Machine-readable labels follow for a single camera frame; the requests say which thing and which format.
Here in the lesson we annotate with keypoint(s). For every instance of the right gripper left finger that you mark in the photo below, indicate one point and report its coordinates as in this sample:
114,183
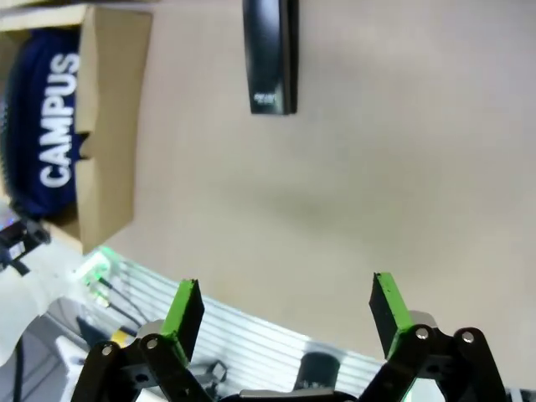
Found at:
184,326

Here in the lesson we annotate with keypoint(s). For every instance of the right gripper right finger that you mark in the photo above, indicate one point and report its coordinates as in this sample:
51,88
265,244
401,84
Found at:
393,318

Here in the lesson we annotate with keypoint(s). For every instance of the navy Campus pencil pouch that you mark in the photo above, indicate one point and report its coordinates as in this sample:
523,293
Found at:
33,104

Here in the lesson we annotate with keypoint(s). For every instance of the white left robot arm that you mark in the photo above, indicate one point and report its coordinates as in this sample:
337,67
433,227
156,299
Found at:
33,301

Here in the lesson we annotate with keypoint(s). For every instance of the open cardboard box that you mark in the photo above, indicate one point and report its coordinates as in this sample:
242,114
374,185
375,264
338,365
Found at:
109,125

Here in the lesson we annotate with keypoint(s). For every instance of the small black connector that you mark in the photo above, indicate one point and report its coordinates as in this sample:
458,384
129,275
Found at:
215,370

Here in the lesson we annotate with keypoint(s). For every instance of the yellow black plug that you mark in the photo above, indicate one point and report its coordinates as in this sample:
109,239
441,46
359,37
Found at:
123,334

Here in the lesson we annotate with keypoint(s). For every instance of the ribbed metal base platform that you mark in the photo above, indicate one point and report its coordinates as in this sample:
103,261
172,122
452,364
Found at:
259,335

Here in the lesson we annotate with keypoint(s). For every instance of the black cylinder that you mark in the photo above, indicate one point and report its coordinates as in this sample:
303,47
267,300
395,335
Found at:
318,370

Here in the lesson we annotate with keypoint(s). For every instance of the green lit device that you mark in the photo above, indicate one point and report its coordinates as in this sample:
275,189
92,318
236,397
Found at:
98,268

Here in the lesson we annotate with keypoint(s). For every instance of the black stapler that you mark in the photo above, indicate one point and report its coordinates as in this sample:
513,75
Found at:
268,50

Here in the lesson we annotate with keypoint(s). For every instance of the black bracket with label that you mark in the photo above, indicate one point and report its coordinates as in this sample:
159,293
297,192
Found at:
25,236

